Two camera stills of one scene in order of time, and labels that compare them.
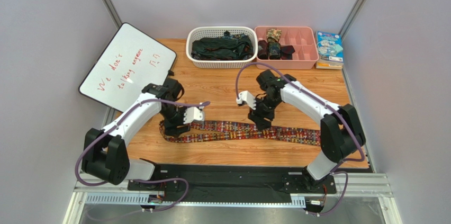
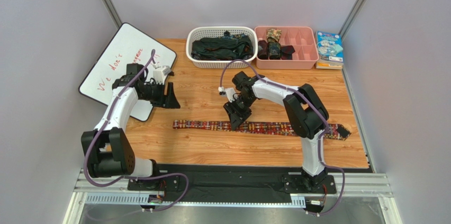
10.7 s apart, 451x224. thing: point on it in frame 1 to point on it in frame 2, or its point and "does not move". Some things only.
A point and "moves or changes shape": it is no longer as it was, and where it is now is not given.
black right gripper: x=260 y=117 to x=235 y=106
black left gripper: x=172 y=124 to x=167 y=95
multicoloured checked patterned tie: x=208 y=132 moves or changes shape
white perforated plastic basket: x=222 y=47 does not move
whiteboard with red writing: x=132 y=60 does not move
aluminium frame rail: x=360 y=185 does not move
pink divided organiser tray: x=303 y=38 does not move
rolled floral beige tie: x=273 y=35 does not move
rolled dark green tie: x=274 y=50 does not move
